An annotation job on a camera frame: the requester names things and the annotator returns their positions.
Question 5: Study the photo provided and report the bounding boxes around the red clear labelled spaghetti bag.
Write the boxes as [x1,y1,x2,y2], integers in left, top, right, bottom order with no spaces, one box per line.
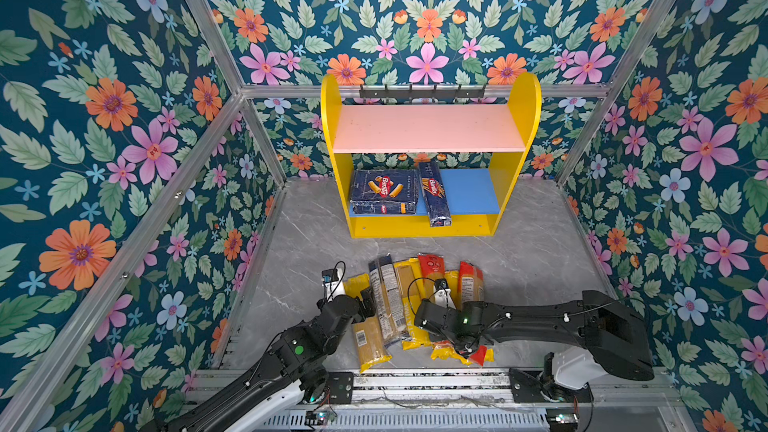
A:
[458,261,487,366]

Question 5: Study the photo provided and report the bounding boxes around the blue Barilla spaghetti box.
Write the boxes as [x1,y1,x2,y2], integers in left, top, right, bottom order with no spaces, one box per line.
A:
[417,160,452,227]

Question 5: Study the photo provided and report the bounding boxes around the blue Barilla rigatoni bag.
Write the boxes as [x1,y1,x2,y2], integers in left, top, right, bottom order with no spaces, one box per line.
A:
[349,169,420,215]

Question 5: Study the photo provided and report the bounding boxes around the yellow spaghetti bag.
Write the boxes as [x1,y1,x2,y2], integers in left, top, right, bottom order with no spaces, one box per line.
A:
[344,274,392,373]
[431,270,495,367]

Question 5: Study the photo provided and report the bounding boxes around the yellow pastatime bag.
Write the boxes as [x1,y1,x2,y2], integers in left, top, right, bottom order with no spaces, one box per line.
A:
[406,257,430,300]
[394,259,432,351]

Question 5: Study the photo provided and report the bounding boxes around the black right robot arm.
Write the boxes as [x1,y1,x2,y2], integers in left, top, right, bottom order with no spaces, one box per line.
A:
[414,290,654,381]

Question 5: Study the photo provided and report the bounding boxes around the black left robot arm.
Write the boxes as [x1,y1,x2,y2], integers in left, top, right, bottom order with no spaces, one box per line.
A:
[142,294,372,431]

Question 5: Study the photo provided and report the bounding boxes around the yellow wooden shelf unit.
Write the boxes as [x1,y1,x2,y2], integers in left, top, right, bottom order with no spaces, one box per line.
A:
[320,73,542,239]

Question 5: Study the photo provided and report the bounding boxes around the blue clear spaghetti bag left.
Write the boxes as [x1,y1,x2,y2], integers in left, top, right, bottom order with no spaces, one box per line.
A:
[368,255,400,347]

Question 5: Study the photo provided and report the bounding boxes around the blue clear spaghetti bag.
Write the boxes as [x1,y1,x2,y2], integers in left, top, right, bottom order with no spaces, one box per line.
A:
[368,255,400,347]
[378,255,407,337]

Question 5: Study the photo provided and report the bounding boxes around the blue clear spaghetti bag right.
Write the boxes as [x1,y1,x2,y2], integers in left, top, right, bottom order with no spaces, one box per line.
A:
[378,255,407,337]

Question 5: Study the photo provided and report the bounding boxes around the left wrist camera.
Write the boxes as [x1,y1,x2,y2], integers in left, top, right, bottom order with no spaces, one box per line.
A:
[321,266,345,302]

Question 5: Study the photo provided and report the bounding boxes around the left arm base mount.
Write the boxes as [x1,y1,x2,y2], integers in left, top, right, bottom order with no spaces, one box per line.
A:
[300,367,356,406]

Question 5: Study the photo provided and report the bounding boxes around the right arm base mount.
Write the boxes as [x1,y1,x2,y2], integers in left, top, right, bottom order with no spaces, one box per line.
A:
[508,352,593,404]

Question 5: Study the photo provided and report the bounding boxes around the aluminium frame rails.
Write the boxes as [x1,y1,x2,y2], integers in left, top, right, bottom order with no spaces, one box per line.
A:
[1,0,651,431]

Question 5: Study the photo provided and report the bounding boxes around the black hook rail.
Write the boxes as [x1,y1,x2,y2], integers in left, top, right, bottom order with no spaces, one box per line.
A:
[358,84,486,101]

